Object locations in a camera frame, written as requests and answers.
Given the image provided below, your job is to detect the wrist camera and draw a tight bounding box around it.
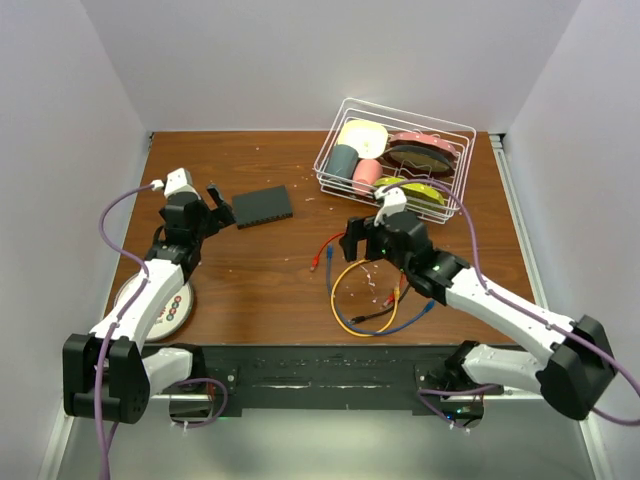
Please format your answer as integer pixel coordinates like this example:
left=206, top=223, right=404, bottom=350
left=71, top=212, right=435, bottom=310
left=163, top=168, right=195, bottom=198
left=374, top=187, right=407, bottom=226

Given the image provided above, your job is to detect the grey cup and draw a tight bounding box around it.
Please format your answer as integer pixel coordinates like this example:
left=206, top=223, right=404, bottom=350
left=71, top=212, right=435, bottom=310
left=325, top=144, right=359, bottom=179

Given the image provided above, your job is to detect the white round tape roll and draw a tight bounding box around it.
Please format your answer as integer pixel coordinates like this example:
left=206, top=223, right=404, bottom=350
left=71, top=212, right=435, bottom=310
left=113, top=276, right=195, bottom=343

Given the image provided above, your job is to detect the white wire dish rack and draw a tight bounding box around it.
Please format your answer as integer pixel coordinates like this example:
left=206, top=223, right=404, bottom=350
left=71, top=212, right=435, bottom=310
left=313, top=97, right=477, bottom=224

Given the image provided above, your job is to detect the black network switch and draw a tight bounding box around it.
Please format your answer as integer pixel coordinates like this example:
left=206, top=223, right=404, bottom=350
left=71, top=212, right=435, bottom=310
left=232, top=185, right=293, bottom=229

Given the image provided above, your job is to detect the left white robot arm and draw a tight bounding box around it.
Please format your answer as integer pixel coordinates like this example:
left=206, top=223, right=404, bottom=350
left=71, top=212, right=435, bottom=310
left=62, top=168, right=235, bottom=424

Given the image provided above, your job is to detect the pink cup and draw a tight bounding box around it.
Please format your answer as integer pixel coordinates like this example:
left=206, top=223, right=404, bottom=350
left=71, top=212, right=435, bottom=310
left=352, top=159, right=383, bottom=195

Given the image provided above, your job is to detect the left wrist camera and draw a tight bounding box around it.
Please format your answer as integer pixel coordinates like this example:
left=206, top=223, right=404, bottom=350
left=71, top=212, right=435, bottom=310
left=163, top=168, right=195, bottom=198

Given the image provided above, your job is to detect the pink plate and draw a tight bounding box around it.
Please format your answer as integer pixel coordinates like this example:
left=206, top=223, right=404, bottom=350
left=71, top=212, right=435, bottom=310
left=389, top=132, right=458, bottom=157

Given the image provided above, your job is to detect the red ethernet cable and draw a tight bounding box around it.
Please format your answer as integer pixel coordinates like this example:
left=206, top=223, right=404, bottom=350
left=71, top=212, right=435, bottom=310
left=309, top=232, right=348, bottom=272

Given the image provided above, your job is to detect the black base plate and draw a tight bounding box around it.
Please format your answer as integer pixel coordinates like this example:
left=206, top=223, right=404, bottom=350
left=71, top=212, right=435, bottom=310
left=149, top=343, right=504, bottom=419

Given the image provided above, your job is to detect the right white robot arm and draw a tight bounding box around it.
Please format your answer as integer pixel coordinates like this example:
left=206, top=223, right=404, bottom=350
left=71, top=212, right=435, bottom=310
left=339, top=211, right=617, bottom=420

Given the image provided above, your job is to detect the black ethernet cable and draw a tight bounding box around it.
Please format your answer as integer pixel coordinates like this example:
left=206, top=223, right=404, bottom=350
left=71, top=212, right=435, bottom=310
left=349, top=279, right=409, bottom=324

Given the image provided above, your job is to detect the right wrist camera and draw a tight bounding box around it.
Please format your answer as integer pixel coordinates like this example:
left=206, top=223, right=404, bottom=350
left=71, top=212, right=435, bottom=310
left=374, top=187, right=407, bottom=226

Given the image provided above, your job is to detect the blue ethernet cable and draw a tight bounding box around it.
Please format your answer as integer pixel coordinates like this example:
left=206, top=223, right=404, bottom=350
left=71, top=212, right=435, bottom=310
left=325, top=248, right=434, bottom=336

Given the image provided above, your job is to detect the yellow ethernet cable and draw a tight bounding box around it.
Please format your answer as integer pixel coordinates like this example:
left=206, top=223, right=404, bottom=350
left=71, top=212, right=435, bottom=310
left=330, top=259, right=402, bottom=337

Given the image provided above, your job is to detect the dark brown plate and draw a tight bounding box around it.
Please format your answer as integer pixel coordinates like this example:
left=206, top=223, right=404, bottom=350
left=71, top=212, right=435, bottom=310
left=382, top=145, right=454, bottom=178

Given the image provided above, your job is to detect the green plate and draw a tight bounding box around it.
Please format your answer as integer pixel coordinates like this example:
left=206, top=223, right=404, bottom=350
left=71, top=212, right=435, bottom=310
left=374, top=177, right=446, bottom=208

